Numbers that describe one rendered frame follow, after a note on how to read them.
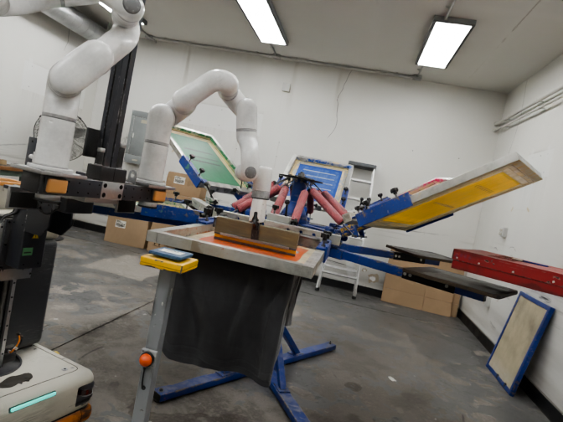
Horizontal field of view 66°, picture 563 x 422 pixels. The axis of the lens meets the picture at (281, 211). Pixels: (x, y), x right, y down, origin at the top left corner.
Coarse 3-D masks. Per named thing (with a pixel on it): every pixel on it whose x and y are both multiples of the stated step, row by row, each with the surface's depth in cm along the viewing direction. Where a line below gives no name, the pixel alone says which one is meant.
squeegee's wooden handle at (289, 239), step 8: (216, 224) 184; (224, 224) 184; (232, 224) 183; (240, 224) 182; (248, 224) 182; (216, 232) 184; (224, 232) 184; (232, 232) 183; (240, 232) 183; (248, 232) 182; (264, 232) 181; (272, 232) 180; (280, 232) 180; (288, 232) 179; (296, 232) 180; (264, 240) 181; (272, 240) 180; (280, 240) 180; (288, 240) 179; (296, 240) 179; (296, 248) 179
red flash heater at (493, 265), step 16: (464, 256) 196; (480, 256) 191; (496, 256) 199; (480, 272) 191; (496, 272) 187; (512, 272) 183; (528, 272) 179; (544, 272) 176; (560, 272) 180; (544, 288) 176; (560, 288) 172
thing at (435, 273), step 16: (336, 256) 261; (352, 256) 255; (400, 272) 235; (416, 272) 211; (432, 272) 222; (448, 272) 236; (448, 288) 218; (464, 288) 197; (480, 288) 199; (496, 288) 210
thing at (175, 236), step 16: (192, 224) 188; (208, 224) 200; (160, 240) 149; (176, 240) 148; (192, 240) 147; (224, 256) 145; (240, 256) 144; (256, 256) 143; (272, 256) 146; (320, 256) 169; (288, 272) 142; (304, 272) 141
